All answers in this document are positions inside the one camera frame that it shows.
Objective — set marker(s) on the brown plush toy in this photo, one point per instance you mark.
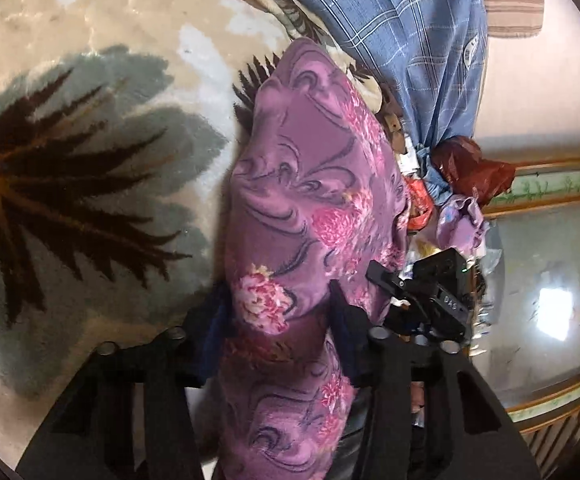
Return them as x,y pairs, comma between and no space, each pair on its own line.
392,125

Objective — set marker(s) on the purple floral shirt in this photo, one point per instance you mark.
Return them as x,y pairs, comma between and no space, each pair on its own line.
295,185

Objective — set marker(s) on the leaf print blanket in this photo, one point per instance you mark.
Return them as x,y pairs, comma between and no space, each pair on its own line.
94,60

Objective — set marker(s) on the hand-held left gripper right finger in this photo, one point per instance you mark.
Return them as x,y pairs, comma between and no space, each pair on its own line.
342,315

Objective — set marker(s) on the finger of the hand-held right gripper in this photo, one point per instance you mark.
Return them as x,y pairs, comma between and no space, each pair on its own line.
387,280

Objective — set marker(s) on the wooden framed glass panel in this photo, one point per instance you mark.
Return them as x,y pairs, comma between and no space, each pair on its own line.
545,310

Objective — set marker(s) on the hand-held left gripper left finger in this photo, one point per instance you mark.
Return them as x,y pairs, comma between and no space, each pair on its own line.
213,322

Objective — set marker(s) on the red orange plastic bag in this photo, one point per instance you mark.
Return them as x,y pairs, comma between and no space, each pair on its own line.
419,205

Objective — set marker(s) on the dark red plastic bag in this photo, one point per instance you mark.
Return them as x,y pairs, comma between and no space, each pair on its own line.
470,170

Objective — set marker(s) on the lilac printed garment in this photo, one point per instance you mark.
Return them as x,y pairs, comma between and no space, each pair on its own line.
462,220

